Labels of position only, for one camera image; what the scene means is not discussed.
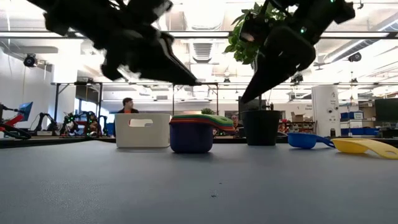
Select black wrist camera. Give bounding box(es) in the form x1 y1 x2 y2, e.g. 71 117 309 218
126 0 174 20
238 11 272 45

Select yellow measuring cup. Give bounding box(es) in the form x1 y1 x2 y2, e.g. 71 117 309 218
331 138 398 161

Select blue measuring cup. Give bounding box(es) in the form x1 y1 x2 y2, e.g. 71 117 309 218
287 132 336 149

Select white round column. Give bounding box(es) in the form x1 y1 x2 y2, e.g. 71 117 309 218
312 85 341 138

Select green measuring cup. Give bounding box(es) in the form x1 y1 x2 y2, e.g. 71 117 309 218
171 114 235 127

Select person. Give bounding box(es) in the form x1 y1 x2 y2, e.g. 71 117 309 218
231 114 246 131
117 97 140 114

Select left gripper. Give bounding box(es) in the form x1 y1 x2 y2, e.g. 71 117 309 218
43 0 201 86

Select black plant pot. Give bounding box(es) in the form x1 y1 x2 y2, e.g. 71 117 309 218
241 110 282 146

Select cardboard box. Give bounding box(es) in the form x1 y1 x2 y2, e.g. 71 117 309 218
290 111 305 123

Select shelf with blue bins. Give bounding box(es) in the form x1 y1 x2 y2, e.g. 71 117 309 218
340 110 379 137

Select green leafy artificial plant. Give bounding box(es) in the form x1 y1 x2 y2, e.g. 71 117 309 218
223 1 280 111

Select orange measuring cup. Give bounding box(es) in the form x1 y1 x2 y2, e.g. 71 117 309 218
169 119 236 133

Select black gantry frame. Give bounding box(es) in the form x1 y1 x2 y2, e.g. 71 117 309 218
51 81 103 132

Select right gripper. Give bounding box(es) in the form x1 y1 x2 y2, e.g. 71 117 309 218
241 0 357 104

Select red measuring cup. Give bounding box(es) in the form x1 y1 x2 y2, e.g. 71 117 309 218
170 117 236 129

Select black cable ring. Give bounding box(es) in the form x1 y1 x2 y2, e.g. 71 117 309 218
0 123 32 140

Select dark computer monitor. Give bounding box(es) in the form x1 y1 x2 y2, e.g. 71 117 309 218
374 98 398 123

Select white plastic basket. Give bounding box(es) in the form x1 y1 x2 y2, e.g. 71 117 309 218
114 113 172 149

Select blue tilted monitor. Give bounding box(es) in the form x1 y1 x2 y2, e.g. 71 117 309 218
17 101 34 121

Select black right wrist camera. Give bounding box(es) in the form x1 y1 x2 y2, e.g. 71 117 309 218
238 11 272 45

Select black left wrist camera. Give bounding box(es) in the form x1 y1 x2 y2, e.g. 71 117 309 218
126 0 174 20

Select red machine part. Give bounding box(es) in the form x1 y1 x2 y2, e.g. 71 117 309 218
0 113 24 128

